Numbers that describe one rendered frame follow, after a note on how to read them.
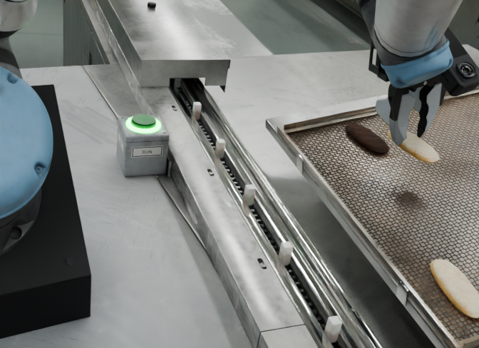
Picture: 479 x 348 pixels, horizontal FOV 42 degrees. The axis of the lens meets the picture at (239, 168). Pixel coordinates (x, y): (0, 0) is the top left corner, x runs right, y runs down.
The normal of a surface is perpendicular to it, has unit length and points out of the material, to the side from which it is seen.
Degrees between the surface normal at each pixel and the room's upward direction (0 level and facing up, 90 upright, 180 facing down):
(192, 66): 90
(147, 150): 90
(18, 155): 52
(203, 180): 0
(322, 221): 0
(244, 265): 0
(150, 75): 90
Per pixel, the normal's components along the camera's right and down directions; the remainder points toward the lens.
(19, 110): 0.45, -0.12
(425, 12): -0.04, 1.00
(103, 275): 0.14, -0.85
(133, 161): 0.33, 0.53
